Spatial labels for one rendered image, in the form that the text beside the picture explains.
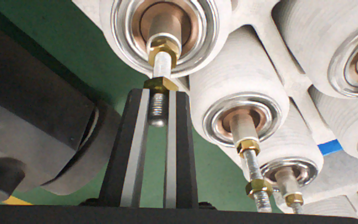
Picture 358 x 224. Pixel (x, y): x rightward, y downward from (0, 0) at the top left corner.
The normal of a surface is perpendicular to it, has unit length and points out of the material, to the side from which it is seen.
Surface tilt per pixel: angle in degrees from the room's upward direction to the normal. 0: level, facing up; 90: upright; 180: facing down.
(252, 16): 0
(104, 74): 0
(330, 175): 90
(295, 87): 0
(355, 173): 90
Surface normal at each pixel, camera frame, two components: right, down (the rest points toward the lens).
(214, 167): 0.00, 0.69
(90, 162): 0.55, 0.21
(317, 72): -0.64, 0.66
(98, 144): 0.70, -0.04
